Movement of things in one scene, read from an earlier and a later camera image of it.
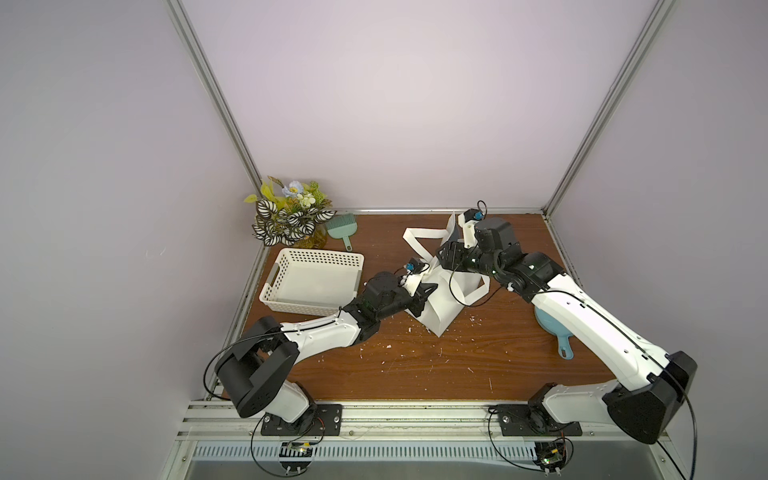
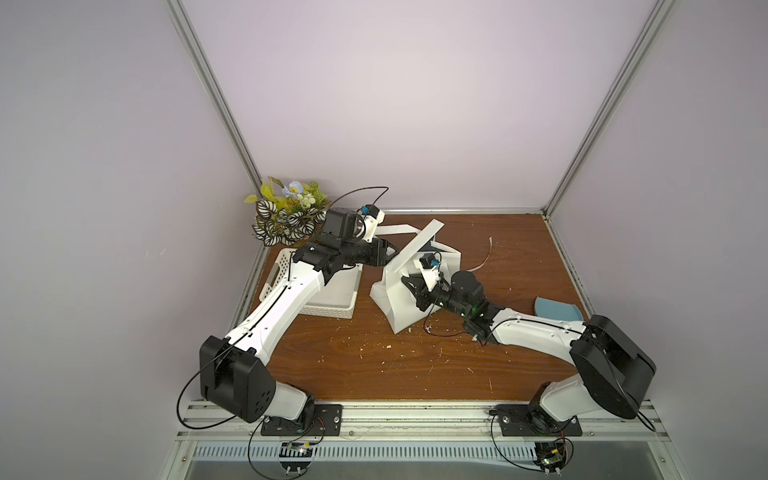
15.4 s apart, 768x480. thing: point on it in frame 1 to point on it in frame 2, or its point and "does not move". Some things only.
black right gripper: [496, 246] to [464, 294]
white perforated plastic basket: [312, 281] does not move
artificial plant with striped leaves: [293, 214] does not move
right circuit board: [550, 455] does not move
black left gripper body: [396, 302] to [357, 253]
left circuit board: [295, 449] does not move
